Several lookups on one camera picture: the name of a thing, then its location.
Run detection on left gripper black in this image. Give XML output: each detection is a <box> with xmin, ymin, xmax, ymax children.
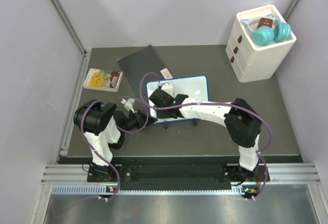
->
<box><xmin>120</xmin><ymin>108</ymin><xmax>157</xmax><ymax>134</ymax></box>

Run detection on blue framed whiteboard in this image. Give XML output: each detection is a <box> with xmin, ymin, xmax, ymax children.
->
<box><xmin>146</xmin><ymin>75</ymin><xmax>209</xmax><ymax>124</ymax></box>

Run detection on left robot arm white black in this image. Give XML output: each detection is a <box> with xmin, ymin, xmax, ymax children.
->
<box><xmin>73</xmin><ymin>98</ymin><xmax>157</xmax><ymax>182</ymax></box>

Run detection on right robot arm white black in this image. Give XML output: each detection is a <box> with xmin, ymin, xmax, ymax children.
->
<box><xmin>149</xmin><ymin>88</ymin><xmax>262</xmax><ymax>181</ymax></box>

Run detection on dark grey notebook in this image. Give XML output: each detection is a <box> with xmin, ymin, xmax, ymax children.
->
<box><xmin>117</xmin><ymin>45</ymin><xmax>167</xmax><ymax>96</ymax></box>

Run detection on yellow picture book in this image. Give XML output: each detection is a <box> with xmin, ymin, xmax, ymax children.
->
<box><xmin>83</xmin><ymin>68</ymin><xmax>124</xmax><ymax>92</ymax></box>

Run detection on teal headphones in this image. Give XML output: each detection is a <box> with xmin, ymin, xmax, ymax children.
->
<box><xmin>241</xmin><ymin>16</ymin><xmax>292</xmax><ymax>46</ymax></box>

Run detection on brown square toy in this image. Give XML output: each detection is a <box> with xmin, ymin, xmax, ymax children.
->
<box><xmin>257</xmin><ymin>17</ymin><xmax>273</xmax><ymax>29</ymax></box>

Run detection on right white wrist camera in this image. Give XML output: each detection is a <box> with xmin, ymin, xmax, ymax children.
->
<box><xmin>157</xmin><ymin>81</ymin><xmax>173</xmax><ymax>96</ymax></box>

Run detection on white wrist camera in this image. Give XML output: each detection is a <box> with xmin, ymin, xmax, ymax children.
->
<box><xmin>121</xmin><ymin>98</ymin><xmax>135</xmax><ymax>113</ymax></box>
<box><xmin>157</xmin><ymin>81</ymin><xmax>173</xmax><ymax>96</ymax></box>

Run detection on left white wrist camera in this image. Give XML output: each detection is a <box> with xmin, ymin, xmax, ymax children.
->
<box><xmin>121</xmin><ymin>98</ymin><xmax>135</xmax><ymax>113</ymax></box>

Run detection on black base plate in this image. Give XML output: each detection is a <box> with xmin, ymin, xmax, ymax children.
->
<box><xmin>98</xmin><ymin>157</ymin><xmax>267</xmax><ymax>191</ymax></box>

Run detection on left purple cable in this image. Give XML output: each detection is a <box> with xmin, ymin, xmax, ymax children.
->
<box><xmin>80</xmin><ymin>95</ymin><xmax>150</xmax><ymax>201</ymax></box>

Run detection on purple cable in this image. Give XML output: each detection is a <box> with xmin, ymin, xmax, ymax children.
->
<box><xmin>139</xmin><ymin>72</ymin><xmax>274</xmax><ymax>200</ymax></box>
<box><xmin>80</xmin><ymin>95</ymin><xmax>150</xmax><ymax>201</ymax></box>

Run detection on grey slotted cable duct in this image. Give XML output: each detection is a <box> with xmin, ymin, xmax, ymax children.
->
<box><xmin>52</xmin><ymin>185</ymin><xmax>259</xmax><ymax>196</ymax></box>

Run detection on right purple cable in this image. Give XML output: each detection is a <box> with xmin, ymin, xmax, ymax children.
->
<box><xmin>139</xmin><ymin>72</ymin><xmax>274</xmax><ymax>200</ymax></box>

